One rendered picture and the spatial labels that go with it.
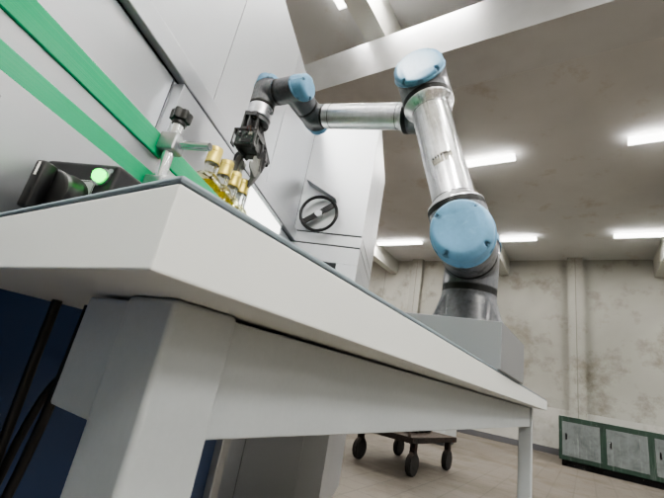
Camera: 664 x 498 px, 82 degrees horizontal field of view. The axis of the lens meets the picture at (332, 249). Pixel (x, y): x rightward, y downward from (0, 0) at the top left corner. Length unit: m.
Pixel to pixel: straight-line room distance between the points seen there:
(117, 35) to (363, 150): 1.52
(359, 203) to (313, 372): 1.83
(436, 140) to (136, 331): 0.75
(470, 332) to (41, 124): 0.63
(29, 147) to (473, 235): 0.63
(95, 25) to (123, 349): 0.81
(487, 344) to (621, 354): 9.48
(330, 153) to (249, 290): 2.11
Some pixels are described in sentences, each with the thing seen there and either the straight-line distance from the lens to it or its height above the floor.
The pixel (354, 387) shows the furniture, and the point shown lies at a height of 0.69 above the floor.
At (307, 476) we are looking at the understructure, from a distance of 1.92.
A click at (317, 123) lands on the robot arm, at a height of 1.42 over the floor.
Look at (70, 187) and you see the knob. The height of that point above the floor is 0.80.
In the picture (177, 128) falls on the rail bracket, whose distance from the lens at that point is 0.60.
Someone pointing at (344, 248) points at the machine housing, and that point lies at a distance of 1.98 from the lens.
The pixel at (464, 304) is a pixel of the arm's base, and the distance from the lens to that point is 0.84.
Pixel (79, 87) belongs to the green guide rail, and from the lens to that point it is 0.51.
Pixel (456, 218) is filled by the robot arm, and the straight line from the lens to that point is 0.75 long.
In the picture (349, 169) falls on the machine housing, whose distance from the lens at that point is 2.19.
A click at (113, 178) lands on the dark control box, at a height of 0.82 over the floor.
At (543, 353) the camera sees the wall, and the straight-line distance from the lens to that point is 10.13.
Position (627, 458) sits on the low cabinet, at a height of 0.31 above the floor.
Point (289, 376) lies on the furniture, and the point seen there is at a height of 0.69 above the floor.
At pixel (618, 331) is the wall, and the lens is 10.22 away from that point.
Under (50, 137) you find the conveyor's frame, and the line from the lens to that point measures 0.45.
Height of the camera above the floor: 0.69
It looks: 18 degrees up
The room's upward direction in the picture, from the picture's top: 11 degrees clockwise
